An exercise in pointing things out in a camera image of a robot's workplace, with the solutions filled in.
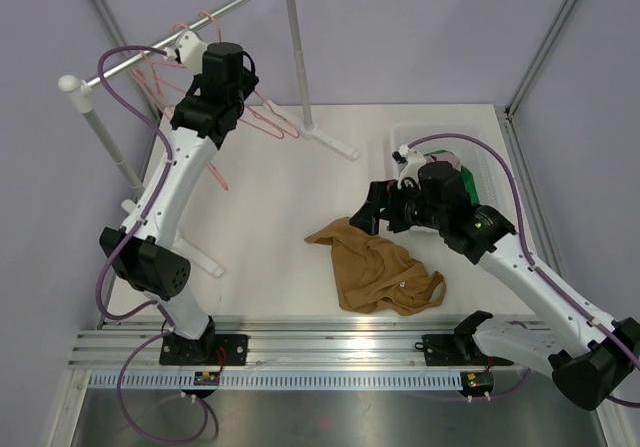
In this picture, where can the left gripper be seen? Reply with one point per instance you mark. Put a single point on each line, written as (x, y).
(248, 82)

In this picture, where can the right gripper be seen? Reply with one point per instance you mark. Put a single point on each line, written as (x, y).
(382, 195)

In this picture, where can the brown tank top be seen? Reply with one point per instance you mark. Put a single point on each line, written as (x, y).
(373, 274)

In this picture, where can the pink hanger of brown top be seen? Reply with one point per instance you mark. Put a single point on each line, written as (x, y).
(270, 116)

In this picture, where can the pink hanger of mauve top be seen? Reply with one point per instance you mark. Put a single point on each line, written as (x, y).
(158, 80)

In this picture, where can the mauve tank top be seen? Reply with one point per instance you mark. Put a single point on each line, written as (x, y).
(444, 156)

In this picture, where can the green tank top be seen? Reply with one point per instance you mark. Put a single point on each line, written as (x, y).
(470, 185)

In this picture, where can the pink hanger of green top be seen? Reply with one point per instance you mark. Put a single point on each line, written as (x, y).
(144, 78)

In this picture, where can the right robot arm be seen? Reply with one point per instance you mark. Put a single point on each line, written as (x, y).
(587, 352)

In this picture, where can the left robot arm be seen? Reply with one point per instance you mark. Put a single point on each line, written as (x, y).
(141, 251)

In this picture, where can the white plastic basket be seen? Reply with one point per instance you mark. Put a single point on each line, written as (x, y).
(487, 173)

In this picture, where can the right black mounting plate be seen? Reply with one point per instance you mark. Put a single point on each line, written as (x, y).
(441, 350)

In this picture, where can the black mounting plate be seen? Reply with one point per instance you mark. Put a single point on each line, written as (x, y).
(225, 349)
(441, 350)

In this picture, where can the clothes rack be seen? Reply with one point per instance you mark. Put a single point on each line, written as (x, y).
(79, 91)

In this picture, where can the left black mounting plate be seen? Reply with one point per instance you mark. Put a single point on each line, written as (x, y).
(225, 349)

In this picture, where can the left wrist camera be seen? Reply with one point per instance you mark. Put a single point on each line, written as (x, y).
(187, 50)

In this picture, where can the right frame post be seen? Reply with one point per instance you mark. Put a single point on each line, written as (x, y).
(552, 35)

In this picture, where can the frame post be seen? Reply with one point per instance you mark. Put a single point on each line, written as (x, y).
(111, 28)
(552, 35)

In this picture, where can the left frame post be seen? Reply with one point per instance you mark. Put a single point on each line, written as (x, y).
(111, 28)

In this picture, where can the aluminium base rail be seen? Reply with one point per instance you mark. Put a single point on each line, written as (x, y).
(299, 342)

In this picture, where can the white slotted cable duct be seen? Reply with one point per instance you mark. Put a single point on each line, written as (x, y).
(280, 380)

